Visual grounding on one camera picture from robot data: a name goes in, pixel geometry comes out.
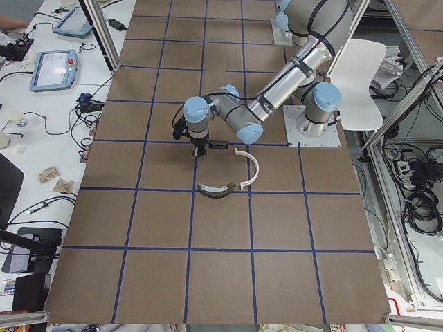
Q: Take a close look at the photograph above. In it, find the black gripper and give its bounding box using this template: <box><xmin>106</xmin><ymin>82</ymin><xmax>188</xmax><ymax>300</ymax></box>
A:
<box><xmin>190</xmin><ymin>135</ymin><xmax>209</xmax><ymax>156</ymax></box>

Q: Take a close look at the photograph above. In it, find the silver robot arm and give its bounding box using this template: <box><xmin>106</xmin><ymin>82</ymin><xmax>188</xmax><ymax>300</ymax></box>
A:
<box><xmin>172</xmin><ymin>0</ymin><xmax>352</xmax><ymax>157</ymax></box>

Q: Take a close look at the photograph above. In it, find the dark grey brake pad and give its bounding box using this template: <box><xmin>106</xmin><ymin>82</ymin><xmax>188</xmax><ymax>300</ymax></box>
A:
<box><xmin>208</xmin><ymin>140</ymin><xmax>228</xmax><ymax>150</ymax></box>

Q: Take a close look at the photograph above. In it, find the green curved brake shoe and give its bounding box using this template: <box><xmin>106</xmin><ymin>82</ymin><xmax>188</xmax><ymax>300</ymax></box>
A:
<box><xmin>198</xmin><ymin>182</ymin><xmax>235</xmax><ymax>199</ymax></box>

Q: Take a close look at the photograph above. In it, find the white curved plastic clip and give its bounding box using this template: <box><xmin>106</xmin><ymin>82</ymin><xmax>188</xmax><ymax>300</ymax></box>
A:
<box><xmin>235</xmin><ymin>148</ymin><xmax>260</xmax><ymax>190</ymax></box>

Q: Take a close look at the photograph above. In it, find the black power adapter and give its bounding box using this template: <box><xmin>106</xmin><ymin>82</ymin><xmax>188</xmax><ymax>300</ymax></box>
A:
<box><xmin>108</xmin><ymin>19</ymin><xmax>127</xmax><ymax>31</ymax></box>

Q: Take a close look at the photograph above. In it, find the near blue teach pendant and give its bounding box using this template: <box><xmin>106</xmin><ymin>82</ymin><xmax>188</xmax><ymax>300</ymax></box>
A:
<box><xmin>30</xmin><ymin>49</ymin><xmax>78</xmax><ymax>92</ymax></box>

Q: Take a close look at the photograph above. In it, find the blue teach pendant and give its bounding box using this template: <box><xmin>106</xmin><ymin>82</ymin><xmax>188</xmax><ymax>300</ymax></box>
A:
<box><xmin>53</xmin><ymin>6</ymin><xmax>91</xmax><ymax>38</ymax></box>
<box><xmin>30</xmin><ymin>49</ymin><xmax>78</xmax><ymax>92</ymax></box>

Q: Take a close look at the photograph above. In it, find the white chair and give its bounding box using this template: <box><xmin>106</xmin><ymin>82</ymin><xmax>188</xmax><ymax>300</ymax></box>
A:
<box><xmin>329</xmin><ymin>39</ymin><xmax>386</xmax><ymax>131</ymax></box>

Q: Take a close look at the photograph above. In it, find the far blue teach pendant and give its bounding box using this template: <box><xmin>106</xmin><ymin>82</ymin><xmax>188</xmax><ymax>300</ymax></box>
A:
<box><xmin>53</xmin><ymin>6</ymin><xmax>91</xmax><ymax>38</ymax></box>

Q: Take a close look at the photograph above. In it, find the white paper cup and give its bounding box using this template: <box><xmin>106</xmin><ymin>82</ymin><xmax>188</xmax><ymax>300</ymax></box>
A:
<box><xmin>7</xmin><ymin>109</ymin><xmax>29</xmax><ymax>128</ymax></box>

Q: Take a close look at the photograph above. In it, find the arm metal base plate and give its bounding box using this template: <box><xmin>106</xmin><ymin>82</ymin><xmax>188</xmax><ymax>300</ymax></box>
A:
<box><xmin>283</xmin><ymin>105</ymin><xmax>341</xmax><ymax>148</ymax></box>
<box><xmin>271</xmin><ymin>17</ymin><xmax>292</xmax><ymax>46</ymax></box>

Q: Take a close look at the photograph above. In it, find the aluminium frame post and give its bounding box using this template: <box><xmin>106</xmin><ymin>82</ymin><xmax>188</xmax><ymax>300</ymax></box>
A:
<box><xmin>79</xmin><ymin>0</ymin><xmax>121</xmax><ymax>73</ymax></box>

